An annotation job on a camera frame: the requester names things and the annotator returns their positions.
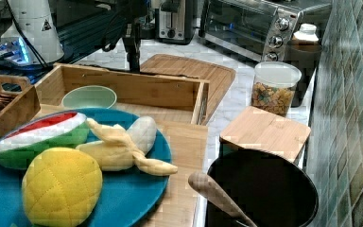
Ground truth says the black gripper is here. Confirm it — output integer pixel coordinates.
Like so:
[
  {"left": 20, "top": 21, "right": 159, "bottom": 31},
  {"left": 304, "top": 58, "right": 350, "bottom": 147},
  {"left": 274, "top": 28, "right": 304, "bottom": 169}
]
[{"left": 122, "top": 23, "right": 141, "bottom": 73}]

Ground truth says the wooden drawer with black handle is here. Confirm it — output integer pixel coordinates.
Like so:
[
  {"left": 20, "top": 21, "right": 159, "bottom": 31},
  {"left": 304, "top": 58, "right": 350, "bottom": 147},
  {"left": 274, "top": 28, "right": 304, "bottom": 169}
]
[{"left": 33, "top": 61, "right": 210, "bottom": 126}]

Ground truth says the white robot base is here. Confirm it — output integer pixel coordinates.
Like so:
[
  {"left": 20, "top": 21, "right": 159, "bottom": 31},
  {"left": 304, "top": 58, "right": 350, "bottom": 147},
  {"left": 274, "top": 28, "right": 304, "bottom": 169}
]
[{"left": 0, "top": 0, "right": 65, "bottom": 67}]

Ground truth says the black two slot toaster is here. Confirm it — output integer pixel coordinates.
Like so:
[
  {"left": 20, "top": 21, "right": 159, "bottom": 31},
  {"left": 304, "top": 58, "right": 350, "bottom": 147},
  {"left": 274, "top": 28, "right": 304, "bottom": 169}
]
[{"left": 155, "top": 0, "right": 198, "bottom": 44}]

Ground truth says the pale green bowl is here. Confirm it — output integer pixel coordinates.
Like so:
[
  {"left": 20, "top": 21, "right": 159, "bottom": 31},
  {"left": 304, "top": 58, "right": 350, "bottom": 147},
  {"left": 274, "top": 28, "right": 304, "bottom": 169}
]
[{"left": 61, "top": 85, "right": 117, "bottom": 109}]

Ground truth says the bamboo cutting board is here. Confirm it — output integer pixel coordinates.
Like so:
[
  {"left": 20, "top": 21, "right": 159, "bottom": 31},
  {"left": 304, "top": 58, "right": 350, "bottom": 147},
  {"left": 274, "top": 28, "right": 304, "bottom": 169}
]
[{"left": 140, "top": 54, "right": 235, "bottom": 125}]

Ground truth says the plush banana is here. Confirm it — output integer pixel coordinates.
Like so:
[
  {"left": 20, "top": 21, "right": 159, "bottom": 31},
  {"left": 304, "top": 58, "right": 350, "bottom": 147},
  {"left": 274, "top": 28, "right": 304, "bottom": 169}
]
[{"left": 77, "top": 116, "right": 178, "bottom": 176}]

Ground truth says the plush watermelon slice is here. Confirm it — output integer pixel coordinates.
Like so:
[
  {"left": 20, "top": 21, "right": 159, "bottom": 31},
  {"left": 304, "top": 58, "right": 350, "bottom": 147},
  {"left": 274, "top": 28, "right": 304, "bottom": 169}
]
[{"left": 0, "top": 112, "right": 89, "bottom": 170}]

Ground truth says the silver toaster oven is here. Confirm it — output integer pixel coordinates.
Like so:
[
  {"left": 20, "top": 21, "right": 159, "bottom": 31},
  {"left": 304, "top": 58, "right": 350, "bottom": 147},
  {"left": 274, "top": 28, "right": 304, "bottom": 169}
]
[{"left": 199, "top": 0, "right": 332, "bottom": 61}]

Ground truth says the wooden tea bag holder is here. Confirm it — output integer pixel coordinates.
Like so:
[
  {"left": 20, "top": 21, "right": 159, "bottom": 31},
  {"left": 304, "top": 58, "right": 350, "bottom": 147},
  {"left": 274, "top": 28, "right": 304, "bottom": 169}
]
[{"left": 0, "top": 75, "right": 41, "bottom": 138}]

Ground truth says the cereal jar with white lid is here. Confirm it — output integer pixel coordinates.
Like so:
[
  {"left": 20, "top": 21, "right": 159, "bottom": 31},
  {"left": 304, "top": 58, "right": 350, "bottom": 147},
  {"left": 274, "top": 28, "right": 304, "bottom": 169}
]
[{"left": 251, "top": 61, "right": 302, "bottom": 116}]

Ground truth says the teal canister with wooden lid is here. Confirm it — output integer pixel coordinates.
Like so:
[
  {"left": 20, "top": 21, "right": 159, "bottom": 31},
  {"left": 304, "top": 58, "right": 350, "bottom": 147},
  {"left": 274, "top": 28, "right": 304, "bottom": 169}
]
[{"left": 219, "top": 106, "right": 311, "bottom": 163}]

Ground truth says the yellow plush lemon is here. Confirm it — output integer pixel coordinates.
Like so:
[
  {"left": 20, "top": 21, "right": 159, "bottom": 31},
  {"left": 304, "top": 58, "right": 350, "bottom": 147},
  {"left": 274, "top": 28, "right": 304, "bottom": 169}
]
[{"left": 22, "top": 148, "right": 103, "bottom": 227}]

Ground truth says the dark grey tumbler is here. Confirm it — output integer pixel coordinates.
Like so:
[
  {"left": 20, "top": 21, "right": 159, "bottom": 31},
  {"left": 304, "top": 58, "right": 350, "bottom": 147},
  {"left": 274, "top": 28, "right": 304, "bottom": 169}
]
[{"left": 284, "top": 40, "right": 322, "bottom": 107}]

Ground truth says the white bottle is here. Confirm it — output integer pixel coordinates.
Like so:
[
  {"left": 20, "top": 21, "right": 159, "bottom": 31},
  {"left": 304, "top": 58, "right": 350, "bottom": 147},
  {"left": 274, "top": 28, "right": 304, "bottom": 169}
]
[{"left": 292, "top": 24, "right": 319, "bottom": 44}]

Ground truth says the black utensil holder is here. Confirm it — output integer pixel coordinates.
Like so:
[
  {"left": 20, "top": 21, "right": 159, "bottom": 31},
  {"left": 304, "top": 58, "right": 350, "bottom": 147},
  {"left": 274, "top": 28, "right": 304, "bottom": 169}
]
[{"left": 208, "top": 149, "right": 319, "bottom": 227}]

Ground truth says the wooden spoon handle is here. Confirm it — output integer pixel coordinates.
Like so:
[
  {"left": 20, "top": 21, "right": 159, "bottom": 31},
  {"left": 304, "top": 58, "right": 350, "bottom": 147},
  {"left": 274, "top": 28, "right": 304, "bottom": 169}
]
[{"left": 188, "top": 172, "right": 258, "bottom": 227}]

